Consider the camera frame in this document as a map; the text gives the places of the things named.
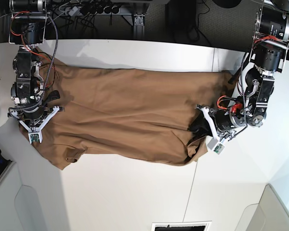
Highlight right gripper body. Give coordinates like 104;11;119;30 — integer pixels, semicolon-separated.
8;106;65;128

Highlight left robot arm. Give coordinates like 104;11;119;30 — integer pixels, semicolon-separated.
189;0;289;141

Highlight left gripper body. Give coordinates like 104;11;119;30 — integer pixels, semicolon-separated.
195;103;247;141

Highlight aluminium table frame post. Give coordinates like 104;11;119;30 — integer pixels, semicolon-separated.
132;14;145;40

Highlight brown t-shirt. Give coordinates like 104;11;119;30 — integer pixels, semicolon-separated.
32;60;235;169

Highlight left grey chair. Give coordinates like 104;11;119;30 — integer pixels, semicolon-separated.
0;162;48;231

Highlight right grey chair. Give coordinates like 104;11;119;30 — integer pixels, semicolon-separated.
236;184;289;231

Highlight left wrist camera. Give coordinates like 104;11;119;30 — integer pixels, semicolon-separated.
197;105;224;154

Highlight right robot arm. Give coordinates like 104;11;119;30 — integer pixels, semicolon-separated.
8;0;63;131

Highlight grey chair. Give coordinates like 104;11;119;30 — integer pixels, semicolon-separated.
236;184;289;231
0;162;48;231

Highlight black power adapter box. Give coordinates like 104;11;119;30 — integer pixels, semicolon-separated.
166;0;197;29

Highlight white framed floor vent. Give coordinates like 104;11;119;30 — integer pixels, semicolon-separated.
151;221;212;231

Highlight black power strip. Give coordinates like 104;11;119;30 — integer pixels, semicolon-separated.
58;5;121;17

